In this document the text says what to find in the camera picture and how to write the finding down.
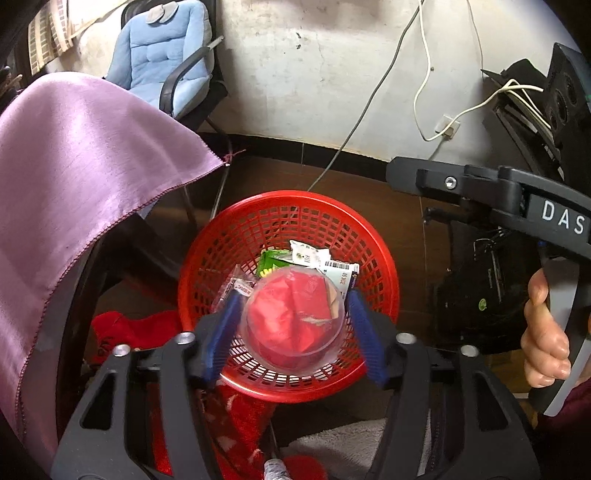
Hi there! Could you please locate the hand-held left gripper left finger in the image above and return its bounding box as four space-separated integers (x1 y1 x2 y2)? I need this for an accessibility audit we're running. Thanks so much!
51 290 245 480

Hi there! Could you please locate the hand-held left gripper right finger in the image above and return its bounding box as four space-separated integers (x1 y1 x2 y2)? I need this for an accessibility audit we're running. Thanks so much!
346 290 541 480

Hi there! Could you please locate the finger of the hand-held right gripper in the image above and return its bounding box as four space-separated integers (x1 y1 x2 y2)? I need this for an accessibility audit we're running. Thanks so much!
385 156 527 217

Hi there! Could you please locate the pink candy wrapper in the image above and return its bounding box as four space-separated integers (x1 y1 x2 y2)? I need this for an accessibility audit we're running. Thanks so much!
210 264 256 319

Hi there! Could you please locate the clear plastic cup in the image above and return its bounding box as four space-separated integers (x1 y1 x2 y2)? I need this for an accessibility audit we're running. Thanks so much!
241 268 346 376

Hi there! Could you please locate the white and red medicine box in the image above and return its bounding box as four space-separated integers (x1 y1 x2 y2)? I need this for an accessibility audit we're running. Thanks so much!
321 261 361 294

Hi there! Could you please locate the red plastic basket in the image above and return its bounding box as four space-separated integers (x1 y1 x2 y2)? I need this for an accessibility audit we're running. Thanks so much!
178 190 400 404

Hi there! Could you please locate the green snack packet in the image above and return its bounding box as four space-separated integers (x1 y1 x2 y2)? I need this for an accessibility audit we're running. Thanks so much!
257 249 294 278

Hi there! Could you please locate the person's right forearm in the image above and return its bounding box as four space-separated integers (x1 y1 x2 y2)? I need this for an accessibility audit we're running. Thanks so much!
531 369 591 462

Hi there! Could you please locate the person's right hand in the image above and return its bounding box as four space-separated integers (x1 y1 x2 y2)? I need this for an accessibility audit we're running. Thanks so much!
521 268 574 388

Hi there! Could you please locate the red fleece cloth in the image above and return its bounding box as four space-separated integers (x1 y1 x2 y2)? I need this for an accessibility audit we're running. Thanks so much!
90 310 328 480

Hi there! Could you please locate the black speaker equipment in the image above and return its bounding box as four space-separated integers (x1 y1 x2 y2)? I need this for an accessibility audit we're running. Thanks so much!
480 42 591 181

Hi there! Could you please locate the purple tablecloth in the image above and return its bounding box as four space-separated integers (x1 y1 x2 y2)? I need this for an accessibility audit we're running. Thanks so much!
0 71 225 444

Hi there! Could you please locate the blue cushioned office chair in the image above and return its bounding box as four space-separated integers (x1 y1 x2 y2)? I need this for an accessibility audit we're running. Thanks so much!
104 0 229 134

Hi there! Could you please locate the checked beige curtain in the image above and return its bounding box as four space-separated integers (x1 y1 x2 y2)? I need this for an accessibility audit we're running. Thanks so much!
28 0 77 75

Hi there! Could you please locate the white wall socket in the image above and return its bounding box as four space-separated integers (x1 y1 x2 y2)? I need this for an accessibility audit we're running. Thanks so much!
436 114 462 138

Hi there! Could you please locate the white cable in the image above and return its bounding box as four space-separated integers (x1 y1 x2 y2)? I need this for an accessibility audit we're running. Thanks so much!
443 78 548 134
413 0 437 141

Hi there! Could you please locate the grey cable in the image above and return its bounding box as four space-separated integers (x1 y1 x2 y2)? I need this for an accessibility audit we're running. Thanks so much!
277 0 428 232

